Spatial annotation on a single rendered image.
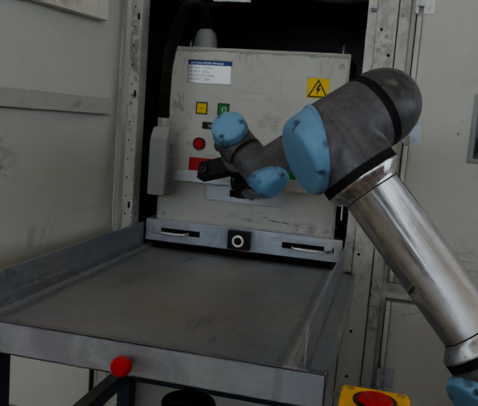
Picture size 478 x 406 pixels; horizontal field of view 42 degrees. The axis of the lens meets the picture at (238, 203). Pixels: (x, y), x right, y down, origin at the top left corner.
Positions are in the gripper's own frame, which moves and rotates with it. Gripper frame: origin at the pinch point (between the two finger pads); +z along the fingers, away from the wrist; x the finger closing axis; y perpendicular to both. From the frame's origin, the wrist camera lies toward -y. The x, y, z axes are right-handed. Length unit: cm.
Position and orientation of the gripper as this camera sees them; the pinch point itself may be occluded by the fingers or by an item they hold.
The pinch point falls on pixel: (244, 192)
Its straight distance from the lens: 160.4
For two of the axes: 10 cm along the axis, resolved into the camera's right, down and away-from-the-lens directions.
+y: 9.7, 1.0, -2.2
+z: 1.7, 3.9, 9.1
